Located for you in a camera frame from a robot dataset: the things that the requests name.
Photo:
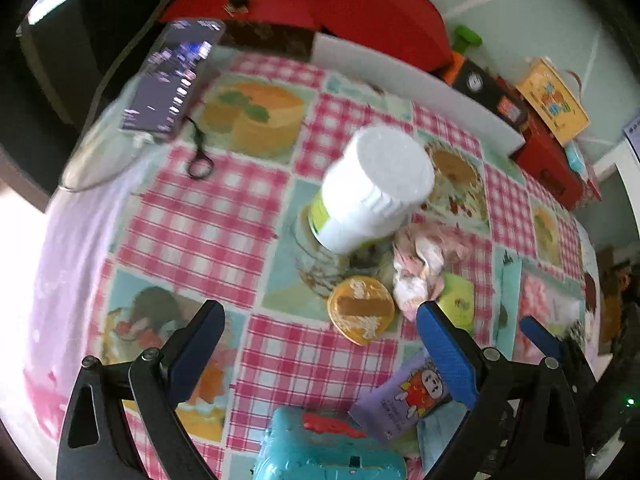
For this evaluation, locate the red pipe cleaner bundle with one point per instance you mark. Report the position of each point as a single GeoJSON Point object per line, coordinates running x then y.
{"type": "Point", "coordinates": [330, 425]}

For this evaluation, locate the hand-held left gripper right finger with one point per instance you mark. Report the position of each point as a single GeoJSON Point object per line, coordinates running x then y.
{"type": "Point", "coordinates": [447, 355]}

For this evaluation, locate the white pill bottle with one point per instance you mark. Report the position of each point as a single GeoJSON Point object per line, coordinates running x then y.
{"type": "Point", "coordinates": [370, 185]}

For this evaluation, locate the smartphone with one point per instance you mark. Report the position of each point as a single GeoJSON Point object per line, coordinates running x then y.
{"type": "Point", "coordinates": [170, 80]}

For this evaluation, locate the pink patterned scrunchie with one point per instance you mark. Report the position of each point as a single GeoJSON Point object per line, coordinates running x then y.
{"type": "Point", "coordinates": [420, 260]}

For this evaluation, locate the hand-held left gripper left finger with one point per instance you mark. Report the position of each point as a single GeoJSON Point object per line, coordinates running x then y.
{"type": "Point", "coordinates": [192, 355]}

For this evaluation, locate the green knob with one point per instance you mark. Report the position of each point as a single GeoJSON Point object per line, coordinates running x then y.
{"type": "Point", "coordinates": [466, 37]}

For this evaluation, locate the large red box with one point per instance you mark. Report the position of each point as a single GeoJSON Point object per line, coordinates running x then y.
{"type": "Point", "coordinates": [360, 5]}

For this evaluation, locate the black glossy cabinet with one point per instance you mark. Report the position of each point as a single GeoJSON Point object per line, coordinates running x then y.
{"type": "Point", "coordinates": [75, 35]}

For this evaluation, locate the green tissue packet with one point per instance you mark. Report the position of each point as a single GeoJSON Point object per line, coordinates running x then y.
{"type": "Point", "coordinates": [457, 300]}

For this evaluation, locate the round orange snack pack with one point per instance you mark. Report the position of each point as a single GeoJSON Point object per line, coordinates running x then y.
{"type": "Point", "coordinates": [360, 310]}

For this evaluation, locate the black orange box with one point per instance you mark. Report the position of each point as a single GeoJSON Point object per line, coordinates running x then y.
{"type": "Point", "coordinates": [480, 82]}

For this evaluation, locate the light blue tissue packet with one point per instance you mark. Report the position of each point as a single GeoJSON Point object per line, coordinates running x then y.
{"type": "Point", "coordinates": [576, 160]}

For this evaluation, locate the white shelf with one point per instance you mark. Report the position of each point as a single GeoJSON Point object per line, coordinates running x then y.
{"type": "Point", "coordinates": [629, 200]}

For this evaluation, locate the red carton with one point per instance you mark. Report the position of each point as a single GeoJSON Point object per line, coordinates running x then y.
{"type": "Point", "coordinates": [547, 160]}

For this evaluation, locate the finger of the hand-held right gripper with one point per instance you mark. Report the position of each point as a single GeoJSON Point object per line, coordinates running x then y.
{"type": "Point", "coordinates": [542, 337]}

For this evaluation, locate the red patterned box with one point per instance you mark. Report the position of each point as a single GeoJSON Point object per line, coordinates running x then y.
{"type": "Point", "coordinates": [592, 182]}

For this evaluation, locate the teal cardboard tray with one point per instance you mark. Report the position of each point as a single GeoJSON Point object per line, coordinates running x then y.
{"type": "Point", "coordinates": [509, 300]}

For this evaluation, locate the teal plastic toy case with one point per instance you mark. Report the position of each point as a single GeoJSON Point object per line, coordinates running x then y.
{"type": "Point", "coordinates": [300, 455]}

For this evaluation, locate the checkered printed tablecloth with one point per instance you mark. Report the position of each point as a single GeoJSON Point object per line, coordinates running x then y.
{"type": "Point", "coordinates": [210, 220]}

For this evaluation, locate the purple wipes packet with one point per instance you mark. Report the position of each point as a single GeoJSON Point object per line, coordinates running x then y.
{"type": "Point", "coordinates": [395, 405]}

